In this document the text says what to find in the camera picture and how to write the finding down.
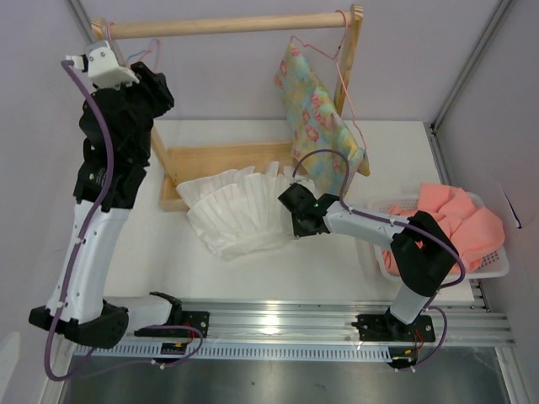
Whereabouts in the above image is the white plastic basket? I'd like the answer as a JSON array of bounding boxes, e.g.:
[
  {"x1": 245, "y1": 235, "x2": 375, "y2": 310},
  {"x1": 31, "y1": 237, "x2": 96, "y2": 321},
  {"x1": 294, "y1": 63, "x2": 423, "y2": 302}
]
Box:
[{"x1": 364, "y1": 194, "x2": 510, "y2": 282}]

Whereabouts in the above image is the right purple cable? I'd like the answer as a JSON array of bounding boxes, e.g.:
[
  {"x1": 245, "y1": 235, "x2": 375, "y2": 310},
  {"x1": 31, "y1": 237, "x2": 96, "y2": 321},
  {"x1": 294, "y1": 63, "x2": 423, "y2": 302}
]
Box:
[{"x1": 291, "y1": 148, "x2": 467, "y2": 373}]

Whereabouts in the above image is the pink cloth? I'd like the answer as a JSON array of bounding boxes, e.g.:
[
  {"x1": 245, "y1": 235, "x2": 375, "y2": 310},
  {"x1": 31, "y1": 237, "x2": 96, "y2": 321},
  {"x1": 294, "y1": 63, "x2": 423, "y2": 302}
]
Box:
[{"x1": 387, "y1": 183, "x2": 505, "y2": 273}]

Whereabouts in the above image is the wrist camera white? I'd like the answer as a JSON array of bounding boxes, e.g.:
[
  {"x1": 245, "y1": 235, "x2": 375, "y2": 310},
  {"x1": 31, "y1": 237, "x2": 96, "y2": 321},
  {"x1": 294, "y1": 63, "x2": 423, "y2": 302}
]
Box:
[
  {"x1": 66, "y1": 40, "x2": 140, "y2": 89},
  {"x1": 292, "y1": 177, "x2": 316, "y2": 192}
]

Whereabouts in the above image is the blue wire hanger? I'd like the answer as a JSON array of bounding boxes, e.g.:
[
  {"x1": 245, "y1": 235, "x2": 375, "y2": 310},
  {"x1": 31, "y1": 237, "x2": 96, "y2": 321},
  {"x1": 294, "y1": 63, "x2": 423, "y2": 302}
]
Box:
[{"x1": 109, "y1": 39, "x2": 152, "y2": 66}]

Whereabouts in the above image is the wooden clothes rack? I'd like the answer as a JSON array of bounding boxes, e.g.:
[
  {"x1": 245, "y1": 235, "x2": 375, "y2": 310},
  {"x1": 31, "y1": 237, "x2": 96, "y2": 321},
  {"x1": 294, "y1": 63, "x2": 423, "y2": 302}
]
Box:
[{"x1": 90, "y1": 12, "x2": 344, "y2": 211}]

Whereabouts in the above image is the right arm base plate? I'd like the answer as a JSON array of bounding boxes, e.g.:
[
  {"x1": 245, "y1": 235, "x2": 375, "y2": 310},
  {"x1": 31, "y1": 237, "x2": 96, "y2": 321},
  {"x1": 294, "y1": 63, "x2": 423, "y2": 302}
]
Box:
[{"x1": 351, "y1": 311, "x2": 435, "y2": 343}]

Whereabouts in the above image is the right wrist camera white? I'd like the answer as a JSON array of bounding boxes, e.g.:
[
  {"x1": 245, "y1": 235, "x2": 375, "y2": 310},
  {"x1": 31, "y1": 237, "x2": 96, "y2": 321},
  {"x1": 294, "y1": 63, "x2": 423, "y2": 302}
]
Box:
[{"x1": 292, "y1": 177, "x2": 316, "y2": 192}]

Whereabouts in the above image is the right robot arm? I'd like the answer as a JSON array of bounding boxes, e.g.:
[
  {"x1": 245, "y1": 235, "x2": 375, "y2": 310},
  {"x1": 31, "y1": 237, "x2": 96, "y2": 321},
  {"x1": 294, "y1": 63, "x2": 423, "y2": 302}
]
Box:
[{"x1": 278, "y1": 183, "x2": 464, "y2": 342}]

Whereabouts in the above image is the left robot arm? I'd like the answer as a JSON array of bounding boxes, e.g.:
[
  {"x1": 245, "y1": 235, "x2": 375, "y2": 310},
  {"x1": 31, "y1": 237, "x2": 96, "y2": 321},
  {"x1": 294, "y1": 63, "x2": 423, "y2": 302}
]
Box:
[{"x1": 29, "y1": 61, "x2": 174, "y2": 349}]

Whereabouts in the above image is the white pleated skirt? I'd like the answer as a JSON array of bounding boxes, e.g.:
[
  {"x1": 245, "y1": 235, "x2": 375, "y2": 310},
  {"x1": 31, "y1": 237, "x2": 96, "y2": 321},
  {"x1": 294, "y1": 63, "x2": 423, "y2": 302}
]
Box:
[{"x1": 176, "y1": 162, "x2": 306, "y2": 259}]

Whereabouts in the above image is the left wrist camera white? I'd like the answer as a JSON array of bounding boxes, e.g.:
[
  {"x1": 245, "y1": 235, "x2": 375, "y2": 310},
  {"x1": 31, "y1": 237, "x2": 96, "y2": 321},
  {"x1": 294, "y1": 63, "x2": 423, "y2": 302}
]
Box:
[{"x1": 66, "y1": 40, "x2": 140, "y2": 89}]

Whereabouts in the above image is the perforated cable duct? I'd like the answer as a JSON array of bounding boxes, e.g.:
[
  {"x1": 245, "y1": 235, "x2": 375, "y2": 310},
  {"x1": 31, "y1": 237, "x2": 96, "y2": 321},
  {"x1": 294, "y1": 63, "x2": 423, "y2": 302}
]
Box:
[{"x1": 93, "y1": 342, "x2": 392, "y2": 363}]

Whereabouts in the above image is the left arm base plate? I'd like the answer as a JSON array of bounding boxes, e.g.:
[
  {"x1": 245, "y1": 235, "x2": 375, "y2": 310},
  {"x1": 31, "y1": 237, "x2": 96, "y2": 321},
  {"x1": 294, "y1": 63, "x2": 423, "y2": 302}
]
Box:
[{"x1": 134, "y1": 311, "x2": 211, "y2": 338}]

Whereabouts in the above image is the aluminium mounting rail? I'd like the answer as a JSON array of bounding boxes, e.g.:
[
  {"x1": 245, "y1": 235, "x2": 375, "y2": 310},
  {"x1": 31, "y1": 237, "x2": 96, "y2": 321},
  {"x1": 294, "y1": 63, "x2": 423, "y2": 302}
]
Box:
[{"x1": 56, "y1": 297, "x2": 515, "y2": 348}]

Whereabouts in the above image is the colourful floral patterned garment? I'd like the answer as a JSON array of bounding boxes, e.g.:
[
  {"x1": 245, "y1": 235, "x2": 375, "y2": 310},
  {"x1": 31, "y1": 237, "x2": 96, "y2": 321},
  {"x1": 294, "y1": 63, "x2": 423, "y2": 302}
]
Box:
[{"x1": 275, "y1": 42, "x2": 371, "y2": 194}]

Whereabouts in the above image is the purple cable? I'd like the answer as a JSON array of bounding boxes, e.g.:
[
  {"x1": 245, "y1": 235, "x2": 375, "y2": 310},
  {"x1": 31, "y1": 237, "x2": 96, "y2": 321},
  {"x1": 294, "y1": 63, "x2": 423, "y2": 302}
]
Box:
[
  {"x1": 43, "y1": 59, "x2": 204, "y2": 382},
  {"x1": 291, "y1": 148, "x2": 467, "y2": 373}
]

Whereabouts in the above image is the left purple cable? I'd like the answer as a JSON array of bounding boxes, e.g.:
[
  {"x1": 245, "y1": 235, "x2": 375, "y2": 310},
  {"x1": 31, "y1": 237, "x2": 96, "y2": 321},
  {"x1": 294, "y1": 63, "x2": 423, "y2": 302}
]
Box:
[{"x1": 43, "y1": 59, "x2": 204, "y2": 382}]

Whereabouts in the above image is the pink wire hanger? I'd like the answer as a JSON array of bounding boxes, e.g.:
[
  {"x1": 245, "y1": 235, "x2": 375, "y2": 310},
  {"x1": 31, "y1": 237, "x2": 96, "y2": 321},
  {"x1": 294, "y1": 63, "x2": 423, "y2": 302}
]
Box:
[
  {"x1": 105, "y1": 22, "x2": 161, "y2": 71},
  {"x1": 291, "y1": 4, "x2": 368, "y2": 157}
]

